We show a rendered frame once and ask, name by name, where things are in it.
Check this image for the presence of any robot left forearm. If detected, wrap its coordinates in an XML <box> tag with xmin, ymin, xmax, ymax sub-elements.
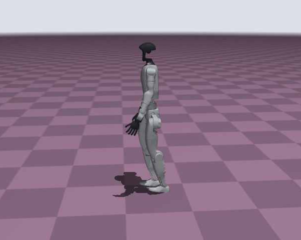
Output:
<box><xmin>136</xmin><ymin>91</ymin><xmax>152</xmax><ymax>121</ymax></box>

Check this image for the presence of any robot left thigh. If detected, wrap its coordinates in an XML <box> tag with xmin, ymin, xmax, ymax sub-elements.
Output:
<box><xmin>145</xmin><ymin>114</ymin><xmax>164</xmax><ymax>161</ymax></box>

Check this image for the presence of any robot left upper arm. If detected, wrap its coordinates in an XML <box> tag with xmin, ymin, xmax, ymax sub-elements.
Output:
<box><xmin>143</xmin><ymin>67</ymin><xmax>156</xmax><ymax>98</ymax></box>

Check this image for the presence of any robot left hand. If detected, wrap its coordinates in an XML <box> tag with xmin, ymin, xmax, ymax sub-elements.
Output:
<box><xmin>125</xmin><ymin>114</ymin><xmax>144</xmax><ymax>136</ymax></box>

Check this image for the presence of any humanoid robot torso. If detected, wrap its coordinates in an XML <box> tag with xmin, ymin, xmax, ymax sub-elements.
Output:
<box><xmin>140</xmin><ymin>63</ymin><xmax>160</xmax><ymax>120</ymax></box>

